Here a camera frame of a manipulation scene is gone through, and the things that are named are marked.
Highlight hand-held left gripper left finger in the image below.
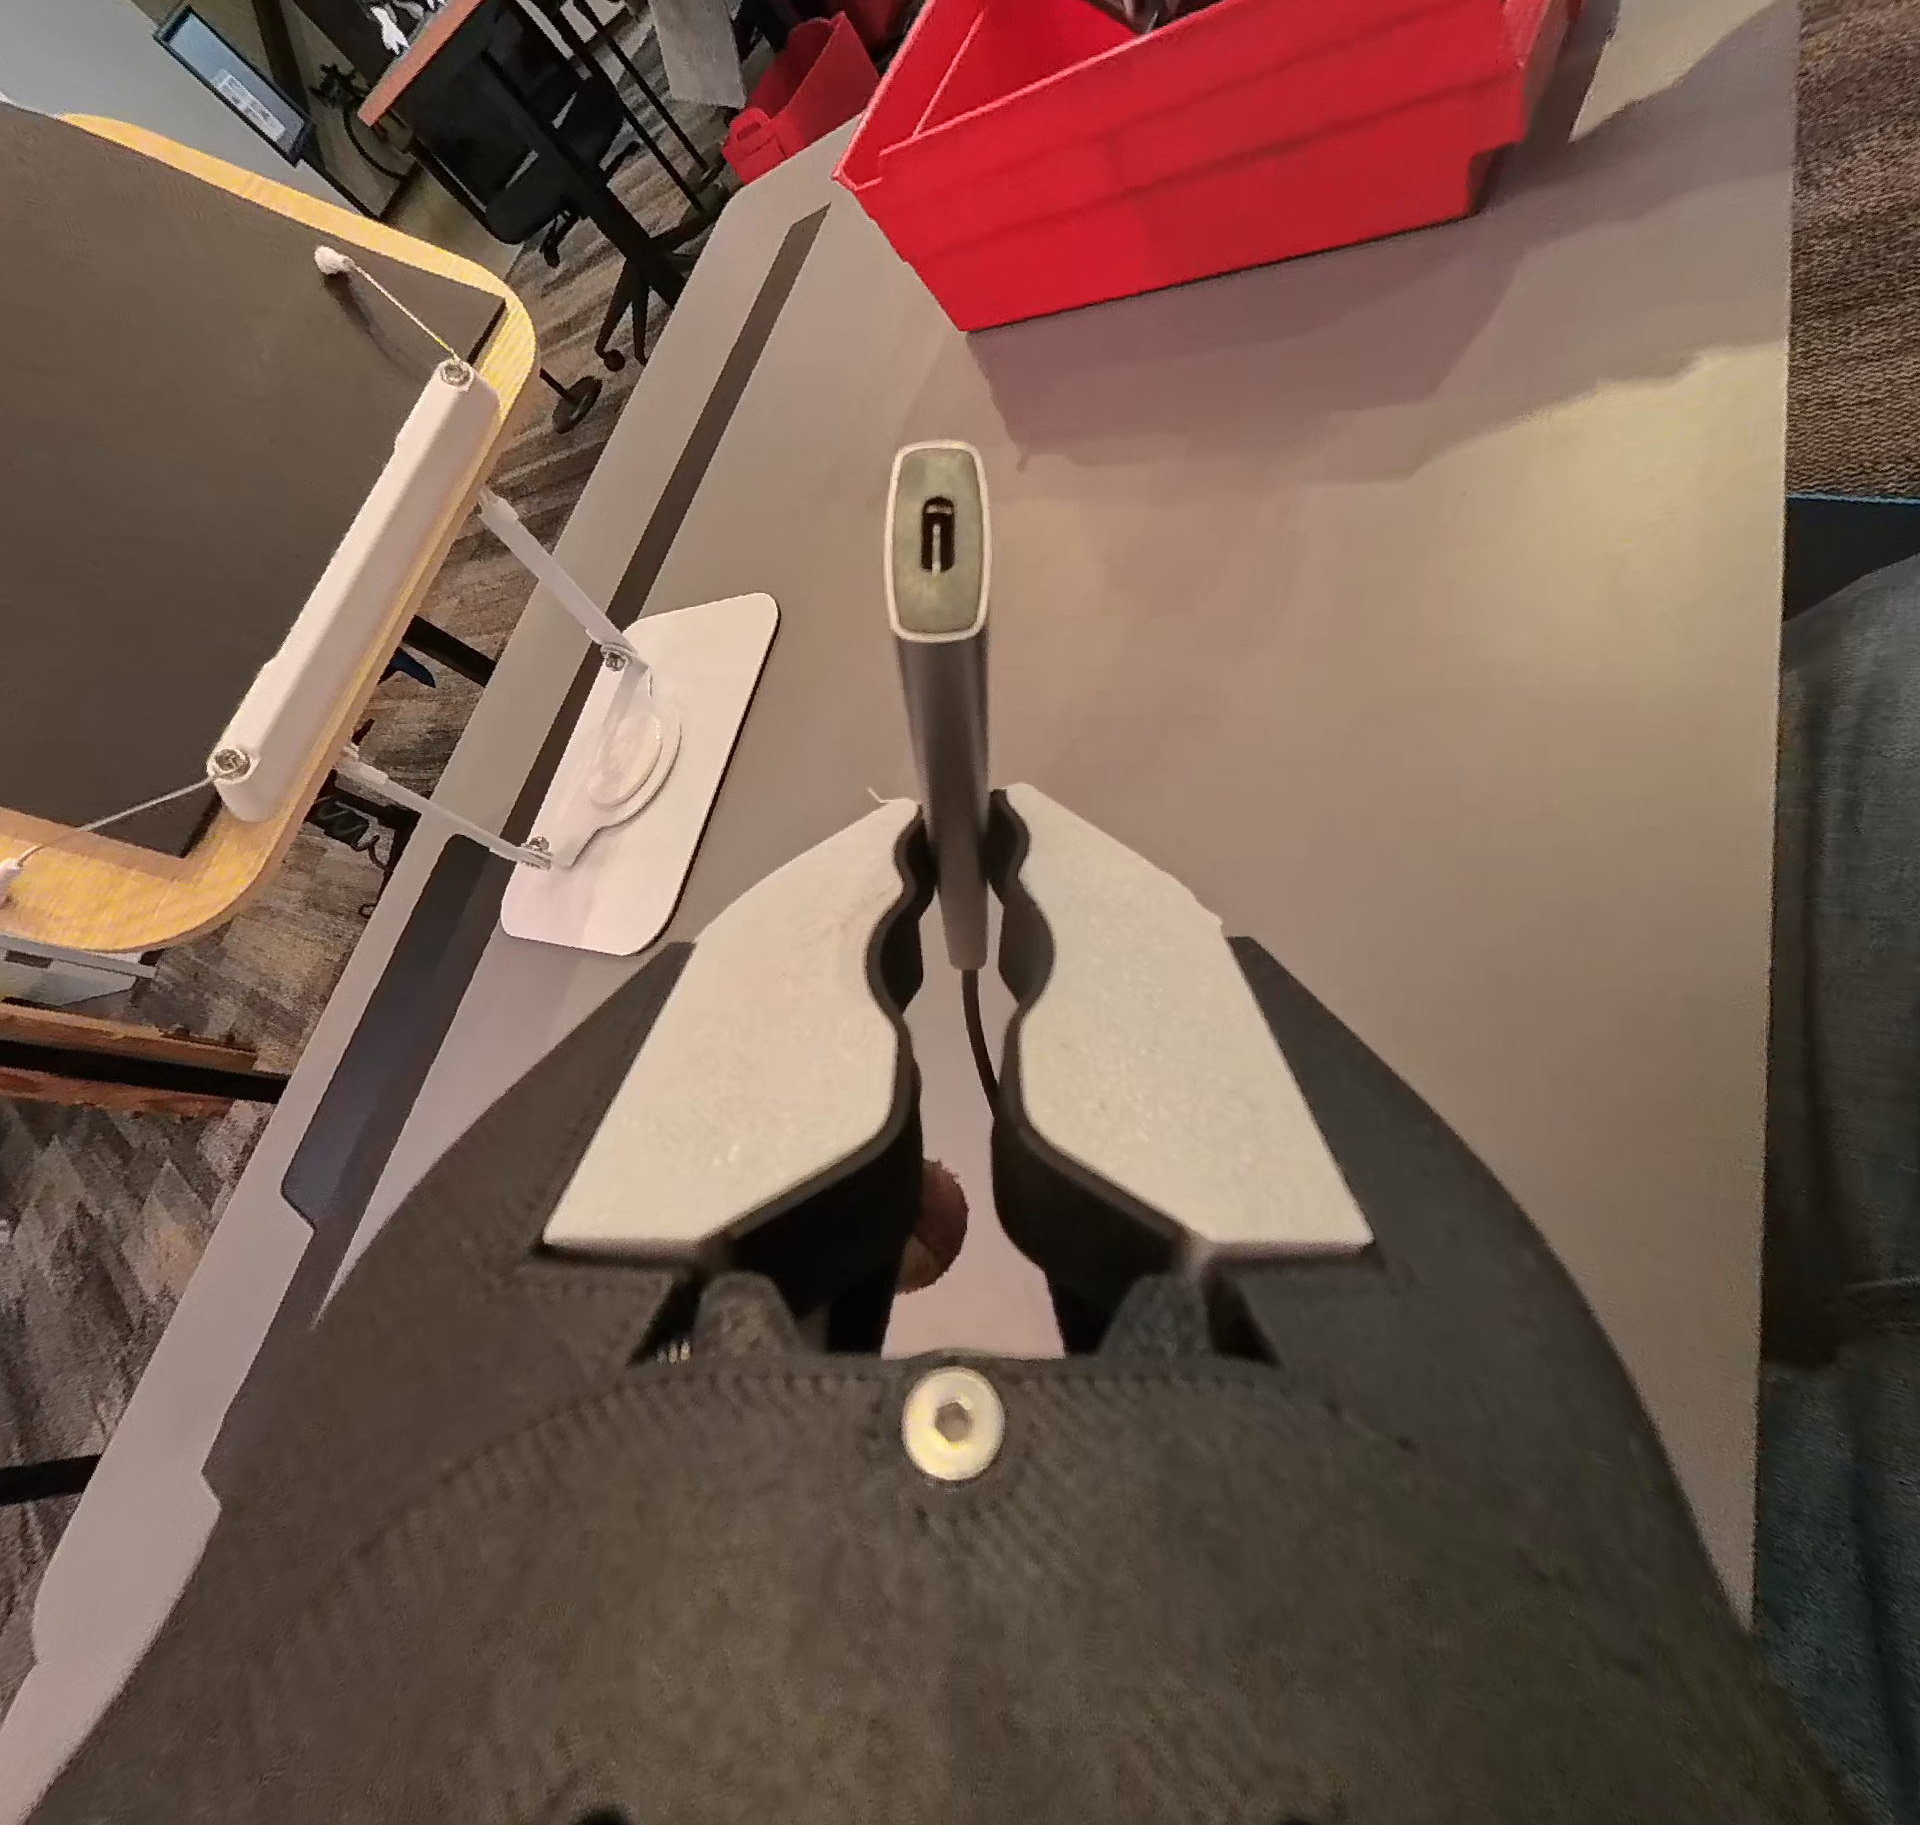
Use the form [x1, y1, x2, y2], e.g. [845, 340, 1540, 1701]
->
[540, 800, 920, 1258]

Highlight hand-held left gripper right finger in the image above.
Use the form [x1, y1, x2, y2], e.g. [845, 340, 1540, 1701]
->
[989, 785, 1374, 1267]

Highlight short black hub cable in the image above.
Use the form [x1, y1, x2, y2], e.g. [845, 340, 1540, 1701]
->
[956, 961, 1025, 1122]

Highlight grey usb hub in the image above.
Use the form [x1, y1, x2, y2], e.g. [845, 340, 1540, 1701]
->
[884, 440, 1009, 974]

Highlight red plastic bin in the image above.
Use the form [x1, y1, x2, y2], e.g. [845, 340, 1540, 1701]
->
[835, 0, 1624, 332]

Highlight white stand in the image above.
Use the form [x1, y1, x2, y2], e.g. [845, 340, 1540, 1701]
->
[0, 244, 781, 957]

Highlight wooden beam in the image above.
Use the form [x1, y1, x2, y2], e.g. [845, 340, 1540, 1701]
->
[0, 1000, 296, 1113]

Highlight person's blue jeans leg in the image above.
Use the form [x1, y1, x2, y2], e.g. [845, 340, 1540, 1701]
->
[1755, 551, 1920, 1825]

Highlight dark board with wooden rim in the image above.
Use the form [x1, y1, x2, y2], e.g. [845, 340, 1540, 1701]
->
[0, 101, 541, 957]

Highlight black office chair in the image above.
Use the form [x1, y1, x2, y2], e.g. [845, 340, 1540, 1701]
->
[385, 0, 685, 363]

